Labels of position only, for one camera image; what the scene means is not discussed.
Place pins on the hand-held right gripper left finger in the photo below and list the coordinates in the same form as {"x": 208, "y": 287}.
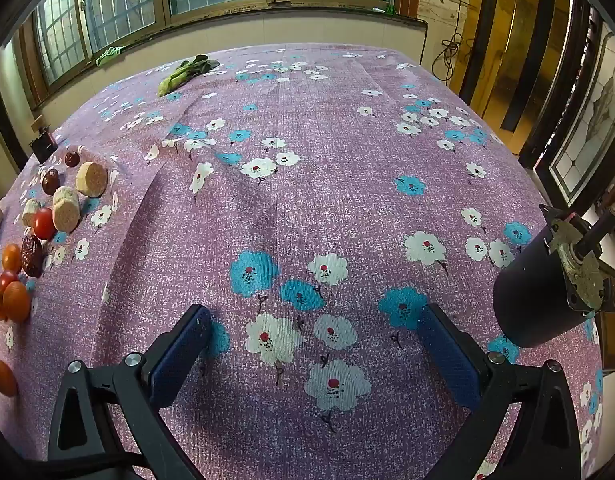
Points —
{"x": 180, "y": 355}

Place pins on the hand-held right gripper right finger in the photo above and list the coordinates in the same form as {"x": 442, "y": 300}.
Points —
{"x": 447, "y": 355}

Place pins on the red date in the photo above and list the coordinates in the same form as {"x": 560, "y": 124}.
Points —
{"x": 31, "y": 255}
{"x": 50, "y": 181}
{"x": 72, "y": 158}

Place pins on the small red tomato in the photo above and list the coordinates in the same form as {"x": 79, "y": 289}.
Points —
{"x": 7, "y": 278}

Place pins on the large red tomato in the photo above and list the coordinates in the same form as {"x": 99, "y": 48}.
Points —
{"x": 43, "y": 223}

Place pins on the pale corn cob piece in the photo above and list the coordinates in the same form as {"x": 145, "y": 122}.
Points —
{"x": 29, "y": 211}
{"x": 66, "y": 208}
{"x": 92, "y": 178}

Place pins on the black motor with metal shaft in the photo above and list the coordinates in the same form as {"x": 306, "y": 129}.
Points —
{"x": 527, "y": 285}

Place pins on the purple floral tablecloth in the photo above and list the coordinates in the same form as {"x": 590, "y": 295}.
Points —
{"x": 337, "y": 200}

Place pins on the green leafy vegetable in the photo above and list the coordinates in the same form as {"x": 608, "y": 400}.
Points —
{"x": 180, "y": 76}

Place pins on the framed stained glass panel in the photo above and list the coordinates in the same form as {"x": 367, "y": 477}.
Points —
{"x": 597, "y": 115}

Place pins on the green cloth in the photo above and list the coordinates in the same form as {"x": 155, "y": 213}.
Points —
{"x": 107, "y": 55}

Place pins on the barred window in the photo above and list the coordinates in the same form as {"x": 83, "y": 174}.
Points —
{"x": 122, "y": 5}

